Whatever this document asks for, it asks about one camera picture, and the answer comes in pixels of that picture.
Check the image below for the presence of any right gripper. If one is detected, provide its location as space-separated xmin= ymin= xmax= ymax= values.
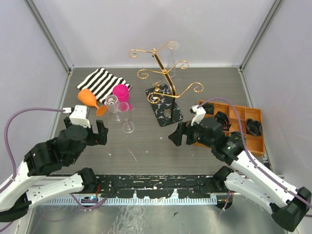
xmin=168 ymin=117 xmax=214 ymax=148

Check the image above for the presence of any gold wine glass rack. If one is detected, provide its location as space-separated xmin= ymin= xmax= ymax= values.
xmin=128 ymin=41 xmax=204 ymax=127

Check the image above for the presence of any clear champagne flute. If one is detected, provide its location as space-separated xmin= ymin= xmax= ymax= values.
xmin=167 ymin=41 xmax=179 ymax=78
xmin=117 ymin=102 xmax=135 ymax=134

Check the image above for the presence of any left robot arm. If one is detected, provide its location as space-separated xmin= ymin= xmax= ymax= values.
xmin=0 ymin=117 xmax=109 ymax=223

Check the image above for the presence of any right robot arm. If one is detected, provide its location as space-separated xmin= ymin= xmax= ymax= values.
xmin=168 ymin=118 xmax=312 ymax=232

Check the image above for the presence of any orange plastic wine glass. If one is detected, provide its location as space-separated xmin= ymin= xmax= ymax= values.
xmin=77 ymin=89 xmax=107 ymax=117

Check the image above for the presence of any clear round wine glass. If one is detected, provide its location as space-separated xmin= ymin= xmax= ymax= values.
xmin=105 ymin=95 xmax=121 ymax=122

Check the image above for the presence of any pink plastic wine glass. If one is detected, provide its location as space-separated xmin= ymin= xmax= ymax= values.
xmin=113 ymin=84 xmax=132 ymax=110

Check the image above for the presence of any black coil top left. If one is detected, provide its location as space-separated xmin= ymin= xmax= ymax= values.
xmin=202 ymin=102 xmax=215 ymax=115

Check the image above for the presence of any black coil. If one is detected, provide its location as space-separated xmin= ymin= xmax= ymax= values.
xmin=246 ymin=118 xmax=263 ymax=136
xmin=214 ymin=111 xmax=231 ymax=131
xmin=229 ymin=131 xmax=247 ymax=146
xmin=202 ymin=102 xmax=215 ymax=115

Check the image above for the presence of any striped black white cloth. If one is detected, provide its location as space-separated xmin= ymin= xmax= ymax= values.
xmin=77 ymin=68 xmax=132 ymax=104

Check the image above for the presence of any black coil centre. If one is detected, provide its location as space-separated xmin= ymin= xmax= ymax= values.
xmin=214 ymin=111 xmax=231 ymax=131

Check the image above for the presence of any black coil bottom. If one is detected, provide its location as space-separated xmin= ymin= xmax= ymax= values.
xmin=229 ymin=131 xmax=247 ymax=146

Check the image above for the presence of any orange compartment tray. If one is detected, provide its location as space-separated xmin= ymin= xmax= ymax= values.
xmin=198 ymin=100 xmax=265 ymax=156

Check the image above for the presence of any black coil right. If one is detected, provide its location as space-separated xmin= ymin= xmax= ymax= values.
xmin=246 ymin=118 xmax=263 ymax=136

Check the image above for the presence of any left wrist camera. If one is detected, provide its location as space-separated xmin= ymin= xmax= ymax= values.
xmin=69 ymin=105 xmax=91 ymax=128

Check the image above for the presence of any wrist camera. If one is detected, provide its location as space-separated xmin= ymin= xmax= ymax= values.
xmin=190 ymin=105 xmax=206 ymax=126
xmin=69 ymin=105 xmax=91 ymax=128

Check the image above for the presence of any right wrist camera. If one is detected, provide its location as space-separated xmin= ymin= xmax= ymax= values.
xmin=190 ymin=105 xmax=206 ymax=126

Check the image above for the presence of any black mounting base plate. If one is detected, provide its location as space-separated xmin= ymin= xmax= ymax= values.
xmin=97 ymin=175 xmax=228 ymax=199

